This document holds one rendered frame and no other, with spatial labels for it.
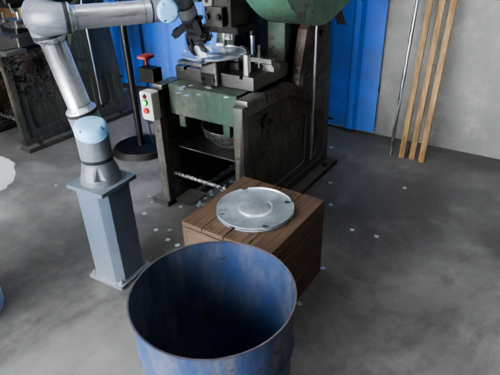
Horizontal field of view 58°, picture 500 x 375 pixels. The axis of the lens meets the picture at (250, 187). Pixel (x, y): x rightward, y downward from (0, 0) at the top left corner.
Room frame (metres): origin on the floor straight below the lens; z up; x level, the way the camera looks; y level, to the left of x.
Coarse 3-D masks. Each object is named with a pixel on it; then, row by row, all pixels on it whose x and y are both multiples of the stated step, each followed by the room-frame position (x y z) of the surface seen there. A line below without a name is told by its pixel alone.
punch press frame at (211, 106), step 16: (256, 16) 2.54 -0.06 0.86; (256, 32) 2.54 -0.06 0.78; (272, 32) 2.24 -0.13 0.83; (288, 32) 2.23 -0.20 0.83; (256, 48) 2.54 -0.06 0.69; (272, 48) 2.24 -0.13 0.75; (288, 48) 2.23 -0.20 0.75; (288, 64) 2.27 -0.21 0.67; (176, 80) 2.13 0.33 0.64; (192, 80) 2.12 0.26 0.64; (288, 80) 2.28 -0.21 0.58; (176, 96) 2.06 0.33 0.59; (192, 96) 2.00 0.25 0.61; (208, 96) 1.95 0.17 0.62; (224, 96) 1.90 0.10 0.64; (240, 96) 1.89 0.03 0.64; (176, 112) 2.07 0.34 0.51; (192, 112) 2.01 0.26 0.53; (208, 112) 1.95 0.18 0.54; (224, 112) 1.90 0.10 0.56; (224, 128) 1.91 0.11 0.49; (192, 176) 2.03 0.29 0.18
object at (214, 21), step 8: (208, 0) 2.11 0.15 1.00; (216, 0) 2.11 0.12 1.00; (224, 0) 2.08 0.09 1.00; (208, 8) 2.09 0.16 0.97; (216, 8) 2.07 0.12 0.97; (224, 8) 2.06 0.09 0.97; (232, 8) 2.07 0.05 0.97; (240, 8) 2.12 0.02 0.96; (208, 16) 2.08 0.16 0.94; (216, 16) 2.05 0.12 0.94; (224, 16) 2.06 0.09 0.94; (232, 16) 2.07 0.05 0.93; (240, 16) 2.12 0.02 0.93; (208, 24) 2.09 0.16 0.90; (216, 24) 2.07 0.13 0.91; (224, 24) 2.06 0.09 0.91; (232, 24) 2.07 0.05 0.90; (240, 24) 2.12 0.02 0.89
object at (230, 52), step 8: (216, 48) 2.15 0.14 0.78; (224, 48) 2.15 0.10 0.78; (232, 48) 2.14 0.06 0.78; (240, 48) 2.14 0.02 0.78; (184, 56) 2.03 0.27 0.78; (192, 56) 2.03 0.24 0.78; (208, 56) 2.01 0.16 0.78; (216, 56) 2.01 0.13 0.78; (224, 56) 2.01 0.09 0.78; (232, 56) 2.00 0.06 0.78
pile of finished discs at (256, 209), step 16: (240, 192) 1.55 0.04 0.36; (256, 192) 1.54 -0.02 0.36; (272, 192) 1.54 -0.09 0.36; (224, 208) 1.43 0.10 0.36; (240, 208) 1.42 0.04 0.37; (256, 208) 1.41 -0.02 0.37; (272, 208) 1.42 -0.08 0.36; (288, 208) 1.42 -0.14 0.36; (224, 224) 1.34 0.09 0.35; (240, 224) 1.32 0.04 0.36; (256, 224) 1.32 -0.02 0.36; (272, 224) 1.32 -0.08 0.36
